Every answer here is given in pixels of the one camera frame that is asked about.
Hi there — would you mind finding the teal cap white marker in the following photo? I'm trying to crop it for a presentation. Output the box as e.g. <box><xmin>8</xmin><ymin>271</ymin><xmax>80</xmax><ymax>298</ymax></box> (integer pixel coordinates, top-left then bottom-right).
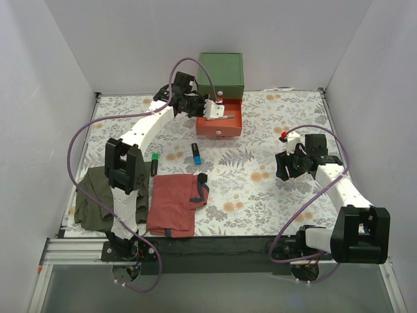
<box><xmin>205</xmin><ymin>115</ymin><xmax>235</xmax><ymax>121</ymax></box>

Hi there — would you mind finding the red drawer box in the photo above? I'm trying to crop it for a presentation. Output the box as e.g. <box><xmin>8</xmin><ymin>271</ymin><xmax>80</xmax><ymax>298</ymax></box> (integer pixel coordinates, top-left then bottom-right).
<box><xmin>195</xmin><ymin>99</ymin><xmax>242</xmax><ymax>137</ymax></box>

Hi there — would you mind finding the green drawer box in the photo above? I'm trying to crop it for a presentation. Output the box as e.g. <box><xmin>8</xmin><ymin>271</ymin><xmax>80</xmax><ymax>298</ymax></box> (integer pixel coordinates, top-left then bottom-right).
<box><xmin>199</xmin><ymin>52</ymin><xmax>244</xmax><ymax>99</ymax></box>

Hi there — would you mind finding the green cap highlighter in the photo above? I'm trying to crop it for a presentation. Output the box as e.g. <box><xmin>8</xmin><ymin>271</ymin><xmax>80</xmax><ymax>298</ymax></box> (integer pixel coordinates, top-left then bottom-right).
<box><xmin>151</xmin><ymin>153</ymin><xmax>159</xmax><ymax>177</ymax></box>

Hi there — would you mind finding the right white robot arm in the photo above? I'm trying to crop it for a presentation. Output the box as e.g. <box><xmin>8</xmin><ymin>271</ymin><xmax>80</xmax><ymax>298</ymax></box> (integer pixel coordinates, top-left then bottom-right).
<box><xmin>276</xmin><ymin>132</ymin><xmax>390</xmax><ymax>264</ymax></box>

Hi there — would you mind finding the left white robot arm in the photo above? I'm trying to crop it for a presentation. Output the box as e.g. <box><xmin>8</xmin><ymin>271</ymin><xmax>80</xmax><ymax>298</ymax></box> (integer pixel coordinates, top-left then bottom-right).
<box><xmin>105</xmin><ymin>72</ymin><xmax>213</xmax><ymax>261</ymax></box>

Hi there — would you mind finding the floral patterned table mat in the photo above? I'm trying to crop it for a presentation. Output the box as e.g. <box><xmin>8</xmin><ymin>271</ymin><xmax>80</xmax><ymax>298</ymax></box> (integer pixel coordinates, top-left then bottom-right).
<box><xmin>64</xmin><ymin>90</ymin><xmax>366</xmax><ymax>238</ymax></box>

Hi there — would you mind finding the blue cap highlighter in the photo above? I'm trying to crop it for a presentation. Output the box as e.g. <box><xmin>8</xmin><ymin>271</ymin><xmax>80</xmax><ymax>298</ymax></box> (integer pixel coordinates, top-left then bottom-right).
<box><xmin>192</xmin><ymin>143</ymin><xmax>201</xmax><ymax>165</ymax></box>

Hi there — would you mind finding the red folded shirt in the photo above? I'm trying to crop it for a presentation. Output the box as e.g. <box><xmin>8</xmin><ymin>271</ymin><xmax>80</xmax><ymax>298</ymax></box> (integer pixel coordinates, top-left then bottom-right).
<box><xmin>146</xmin><ymin>173</ymin><xmax>209</xmax><ymax>238</ymax></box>

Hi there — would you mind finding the olive green shirt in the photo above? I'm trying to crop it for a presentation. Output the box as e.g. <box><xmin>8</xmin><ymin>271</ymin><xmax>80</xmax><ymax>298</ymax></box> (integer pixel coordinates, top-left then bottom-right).
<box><xmin>74</xmin><ymin>162</ymin><xmax>151</xmax><ymax>233</ymax></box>

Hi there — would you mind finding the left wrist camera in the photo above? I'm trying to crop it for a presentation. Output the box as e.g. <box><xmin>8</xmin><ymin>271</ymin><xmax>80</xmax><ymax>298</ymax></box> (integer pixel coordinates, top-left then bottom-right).
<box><xmin>203</xmin><ymin>99</ymin><xmax>225</xmax><ymax>119</ymax></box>

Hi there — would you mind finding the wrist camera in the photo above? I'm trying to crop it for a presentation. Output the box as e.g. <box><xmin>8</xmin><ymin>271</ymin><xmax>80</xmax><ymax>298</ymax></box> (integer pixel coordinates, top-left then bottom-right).
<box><xmin>203</xmin><ymin>99</ymin><xmax>225</xmax><ymax>119</ymax></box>
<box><xmin>280</xmin><ymin>131</ymin><xmax>301</xmax><ymax>155</ymax></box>

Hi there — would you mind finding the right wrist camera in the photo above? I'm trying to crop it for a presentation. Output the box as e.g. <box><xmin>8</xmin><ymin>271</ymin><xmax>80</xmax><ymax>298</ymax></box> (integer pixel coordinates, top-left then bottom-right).
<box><xmin>280</xmin><ymin>131</ymin><xmax>301</xmax><ymax>155</ymax></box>

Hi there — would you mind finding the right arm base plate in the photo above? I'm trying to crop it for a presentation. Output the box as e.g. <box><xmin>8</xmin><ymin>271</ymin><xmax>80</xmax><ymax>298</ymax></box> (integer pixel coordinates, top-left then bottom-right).
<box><xmin>271</xmin><ymin>235</ymin><xmax>332</xmax><ymax>263</ymax></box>

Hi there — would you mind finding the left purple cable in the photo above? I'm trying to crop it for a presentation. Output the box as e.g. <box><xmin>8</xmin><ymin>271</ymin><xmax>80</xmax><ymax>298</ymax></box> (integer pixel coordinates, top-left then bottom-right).
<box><xmin>66</xmin><ymin>57</ymin><xmax>225</xmax><ymax>293</ymax></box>

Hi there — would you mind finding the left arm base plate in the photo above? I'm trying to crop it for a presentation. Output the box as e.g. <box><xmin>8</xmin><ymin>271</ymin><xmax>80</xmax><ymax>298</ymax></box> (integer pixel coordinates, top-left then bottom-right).
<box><xmin>100</xmin><ymin>237</ymin><xmax>159</xmax><ymax>262</ymax></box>

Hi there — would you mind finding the aluminium frame rail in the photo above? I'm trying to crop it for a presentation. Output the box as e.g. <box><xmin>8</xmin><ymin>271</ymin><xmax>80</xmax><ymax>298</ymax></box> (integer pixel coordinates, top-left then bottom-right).
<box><xmin>29</xmin><ymin>236</ymin><xmax>407</xmax><ymax>312</ymax></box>

